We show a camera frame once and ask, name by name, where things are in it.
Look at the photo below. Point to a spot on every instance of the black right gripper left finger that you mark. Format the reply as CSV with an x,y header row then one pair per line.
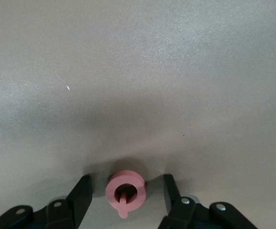
x,y
80,195

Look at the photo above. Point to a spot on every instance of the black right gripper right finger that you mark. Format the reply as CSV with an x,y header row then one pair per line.
x,y
172,198

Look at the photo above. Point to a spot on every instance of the pink letter Q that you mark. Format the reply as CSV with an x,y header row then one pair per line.
x,y
109,193

